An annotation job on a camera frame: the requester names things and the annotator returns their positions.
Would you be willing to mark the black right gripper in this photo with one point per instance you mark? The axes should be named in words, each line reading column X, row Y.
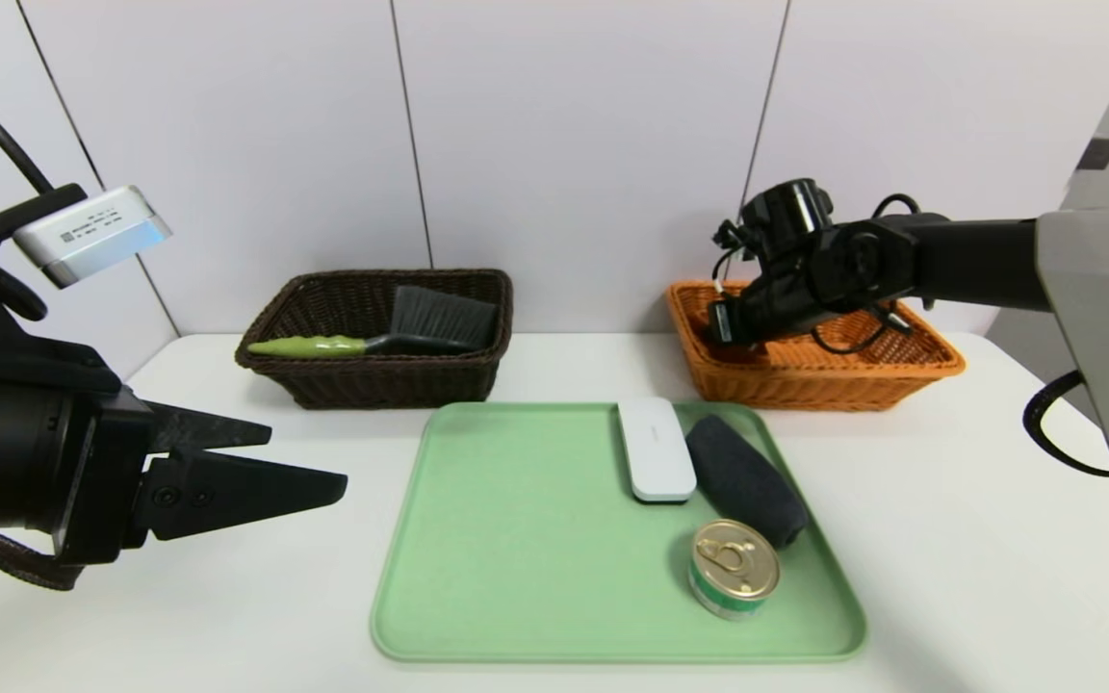
column 722, row 322

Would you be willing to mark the dark brown wicker basket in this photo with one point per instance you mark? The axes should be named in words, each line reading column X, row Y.
column 372, row 380

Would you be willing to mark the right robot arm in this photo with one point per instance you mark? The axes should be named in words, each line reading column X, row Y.
column 978, row 260

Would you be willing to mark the dark blue rolled towel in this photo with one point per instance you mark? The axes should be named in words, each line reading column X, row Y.
column 747, row 481

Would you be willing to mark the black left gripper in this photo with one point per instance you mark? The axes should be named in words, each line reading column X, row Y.
column 100, row 476

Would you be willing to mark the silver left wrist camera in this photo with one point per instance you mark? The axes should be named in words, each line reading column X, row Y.
column 92, row 236

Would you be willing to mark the white rectangular board eraser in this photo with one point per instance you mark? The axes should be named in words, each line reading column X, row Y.
column 656, row 452

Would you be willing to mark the orange wicker basket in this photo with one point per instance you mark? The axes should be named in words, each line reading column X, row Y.
column 834, row 380

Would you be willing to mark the light green plastic tray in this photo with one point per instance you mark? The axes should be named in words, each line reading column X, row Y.
column 516, row 577

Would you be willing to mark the black wall fixture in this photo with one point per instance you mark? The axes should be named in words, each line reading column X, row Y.
column 1098, row 154

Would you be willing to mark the gold lid tin can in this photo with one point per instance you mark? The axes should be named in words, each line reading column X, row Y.
column 733, row 568

